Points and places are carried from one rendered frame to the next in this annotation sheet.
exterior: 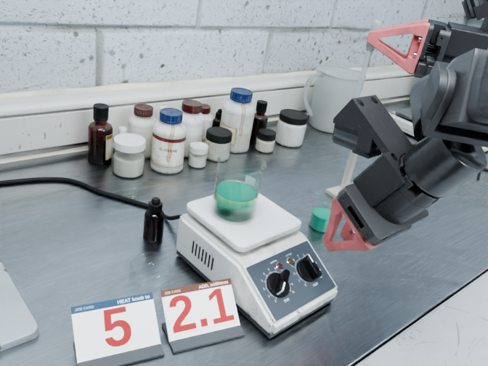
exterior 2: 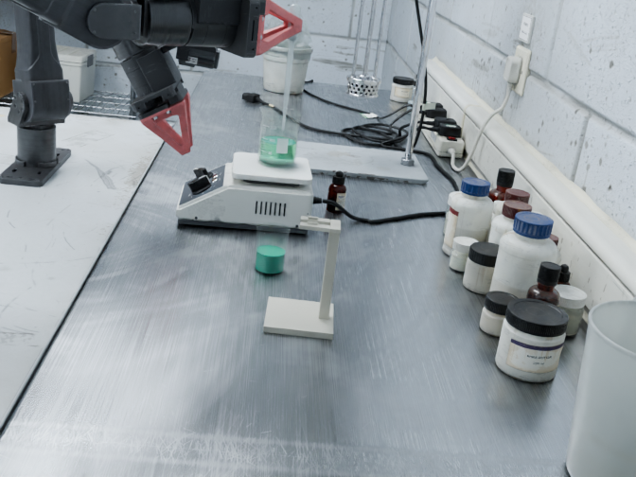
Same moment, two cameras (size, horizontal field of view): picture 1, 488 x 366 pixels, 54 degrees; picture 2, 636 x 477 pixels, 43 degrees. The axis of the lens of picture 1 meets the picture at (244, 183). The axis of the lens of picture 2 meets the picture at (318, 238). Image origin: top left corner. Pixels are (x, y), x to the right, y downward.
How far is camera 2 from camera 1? 165 cm
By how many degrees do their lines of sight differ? 112
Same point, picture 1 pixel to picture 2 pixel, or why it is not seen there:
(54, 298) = not seen: hidden behind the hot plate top
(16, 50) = (552, 114)
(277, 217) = (251, 169)
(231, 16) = not seen: outside the picture
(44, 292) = not seen: hidden behind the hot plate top
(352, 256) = (206, 257)
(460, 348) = (61, 236)
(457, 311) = (79, 257)
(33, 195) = (432, 200)
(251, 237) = (240, 156)
